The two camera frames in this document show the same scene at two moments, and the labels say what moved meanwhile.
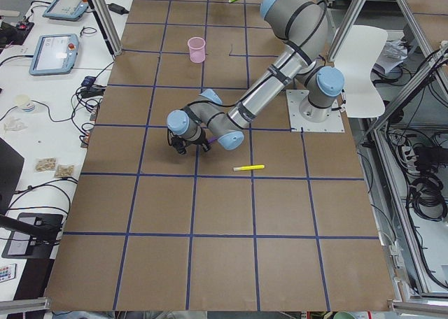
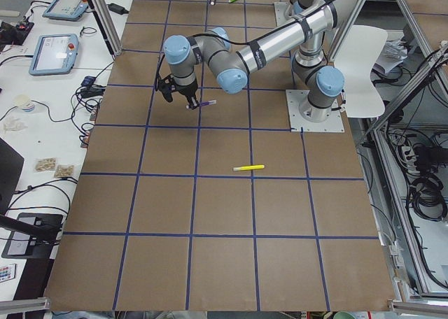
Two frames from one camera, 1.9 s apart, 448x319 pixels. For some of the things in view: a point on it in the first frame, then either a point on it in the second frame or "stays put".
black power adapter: (116, 8) stays put
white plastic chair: (355, 58) stays put
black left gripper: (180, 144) → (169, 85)
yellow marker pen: (248, 168) stays put
